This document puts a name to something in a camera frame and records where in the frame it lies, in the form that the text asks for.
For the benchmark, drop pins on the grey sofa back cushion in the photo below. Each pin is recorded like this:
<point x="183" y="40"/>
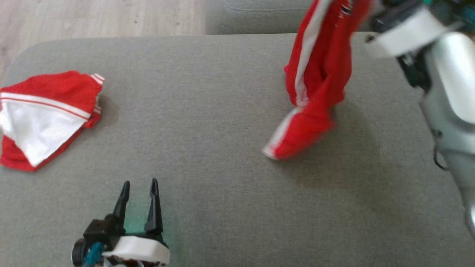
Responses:
<point x="252" y="18"/>

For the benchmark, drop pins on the red shorts white stripe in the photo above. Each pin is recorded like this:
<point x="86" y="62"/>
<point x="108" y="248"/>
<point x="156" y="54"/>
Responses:
<point x="319" y="74"/>

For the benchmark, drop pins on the red white basketball jersey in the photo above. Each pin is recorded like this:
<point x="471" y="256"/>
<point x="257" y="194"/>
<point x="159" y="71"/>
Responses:
<point x="55" y="85"/>

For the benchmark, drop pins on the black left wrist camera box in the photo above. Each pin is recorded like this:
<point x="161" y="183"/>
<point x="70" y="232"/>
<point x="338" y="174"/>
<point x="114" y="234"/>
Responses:
<point x="97" y="230"/>

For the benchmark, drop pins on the grey sofa seat cushion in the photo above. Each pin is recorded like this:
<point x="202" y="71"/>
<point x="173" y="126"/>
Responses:
<point x="204" y="111"/>

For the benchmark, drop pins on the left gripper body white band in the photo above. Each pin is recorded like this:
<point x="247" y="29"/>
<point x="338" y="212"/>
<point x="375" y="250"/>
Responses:
<point x="141" y="250"/>

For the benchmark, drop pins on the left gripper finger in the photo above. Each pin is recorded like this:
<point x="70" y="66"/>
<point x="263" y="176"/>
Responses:
<point x="154" y="211"/>
<point x="123" y="202"/>

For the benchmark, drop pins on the left black round motor cap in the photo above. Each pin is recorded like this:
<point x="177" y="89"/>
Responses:
<point x="78" y="253"/>

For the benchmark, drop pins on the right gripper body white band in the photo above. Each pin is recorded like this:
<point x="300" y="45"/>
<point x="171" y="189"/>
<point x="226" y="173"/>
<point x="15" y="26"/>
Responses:
<point x="406" y="33"/>

